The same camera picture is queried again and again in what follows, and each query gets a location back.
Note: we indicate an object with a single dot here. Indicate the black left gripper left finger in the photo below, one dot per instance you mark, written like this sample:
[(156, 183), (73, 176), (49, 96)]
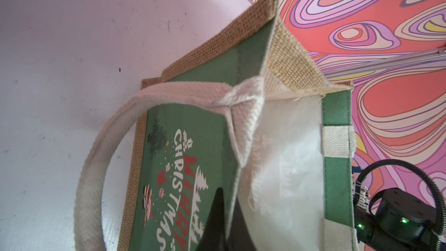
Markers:
[(214, 233)]

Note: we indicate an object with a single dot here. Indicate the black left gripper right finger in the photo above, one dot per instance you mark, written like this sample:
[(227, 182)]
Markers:
[(239, 238)]

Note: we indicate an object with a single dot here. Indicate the burlap tote bag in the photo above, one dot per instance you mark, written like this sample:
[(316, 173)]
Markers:
[(248, 111)]

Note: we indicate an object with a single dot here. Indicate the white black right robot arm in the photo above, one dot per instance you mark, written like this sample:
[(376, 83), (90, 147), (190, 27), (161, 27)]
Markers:
[(394, 220)]

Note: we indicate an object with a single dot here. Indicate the metal cup of pencils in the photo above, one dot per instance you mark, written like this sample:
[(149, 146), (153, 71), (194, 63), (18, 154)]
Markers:
[(361, 198)]

